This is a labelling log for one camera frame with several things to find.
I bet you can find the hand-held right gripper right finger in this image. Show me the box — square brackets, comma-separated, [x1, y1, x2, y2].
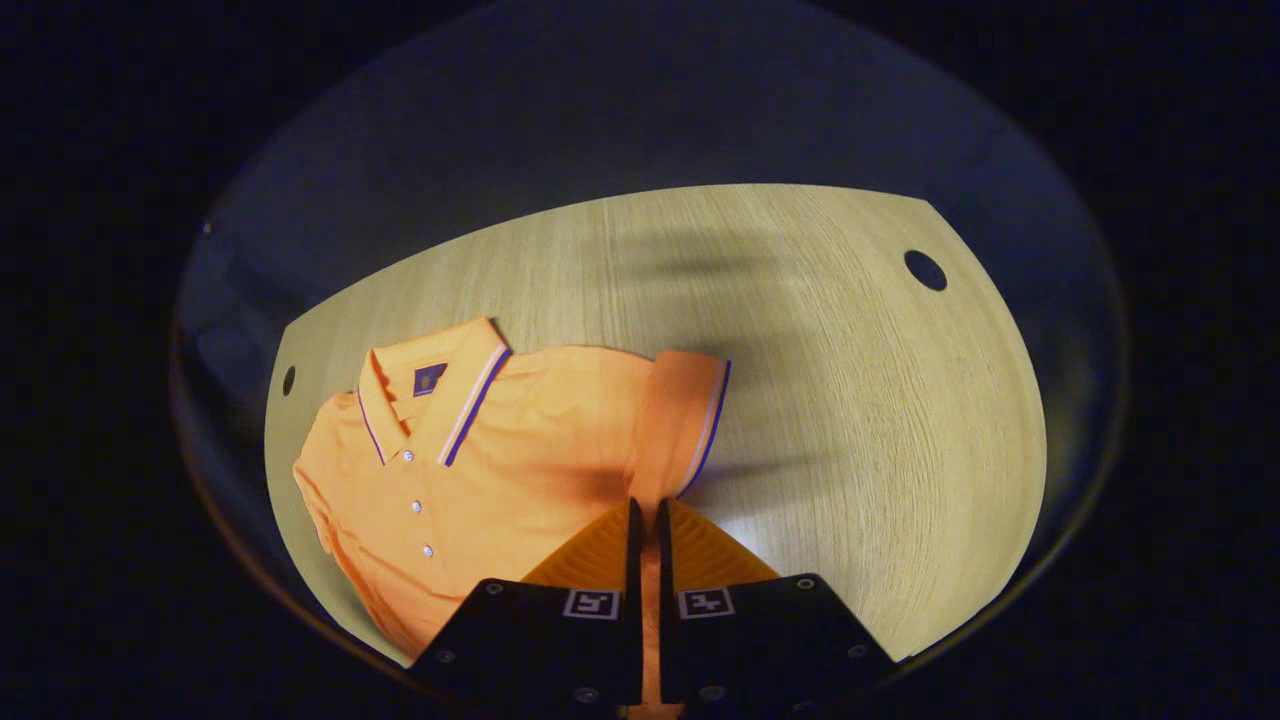
[655, 497, 898, 713]

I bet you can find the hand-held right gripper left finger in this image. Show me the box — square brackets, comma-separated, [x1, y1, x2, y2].
[410, 497, 647, 713]

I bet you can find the orange T-shirt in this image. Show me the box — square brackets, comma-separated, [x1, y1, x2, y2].
[292, 316, 733, 716]

